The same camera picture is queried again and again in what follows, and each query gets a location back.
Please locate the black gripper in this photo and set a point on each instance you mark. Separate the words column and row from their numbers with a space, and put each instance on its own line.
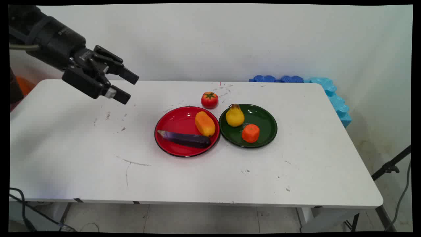
column 62, row 42

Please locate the orange toy persimmon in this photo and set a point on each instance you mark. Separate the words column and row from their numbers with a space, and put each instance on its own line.
column 250, row 133

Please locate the red round plate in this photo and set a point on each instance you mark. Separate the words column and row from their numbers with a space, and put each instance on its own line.
column 179, row 123

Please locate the purple toy eggplant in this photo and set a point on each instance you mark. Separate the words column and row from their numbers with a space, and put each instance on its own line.
column 189, row 139

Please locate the red toy tomato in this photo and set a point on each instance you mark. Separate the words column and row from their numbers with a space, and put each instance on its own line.
column 209, row 100

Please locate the orange yellow toy mango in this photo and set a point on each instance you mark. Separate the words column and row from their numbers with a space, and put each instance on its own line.
column 205, row 124

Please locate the yellow toy pear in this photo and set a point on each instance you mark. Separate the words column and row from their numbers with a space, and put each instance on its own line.
column 234, row 117

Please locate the white table leg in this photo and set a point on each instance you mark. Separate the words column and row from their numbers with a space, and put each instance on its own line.
column 36, row 215
column 325, row 219

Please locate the dark green round plate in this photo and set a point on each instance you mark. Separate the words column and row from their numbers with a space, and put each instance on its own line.
column 260, row 118

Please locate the dark blue foam mat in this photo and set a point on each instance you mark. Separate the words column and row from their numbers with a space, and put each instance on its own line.
column 276, row 79

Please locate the light blue foam mat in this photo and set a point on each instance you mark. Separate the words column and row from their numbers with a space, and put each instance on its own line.
column 337, row 102

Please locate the black tripod stand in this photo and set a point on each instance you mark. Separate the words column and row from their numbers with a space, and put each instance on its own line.
column 389, row 168

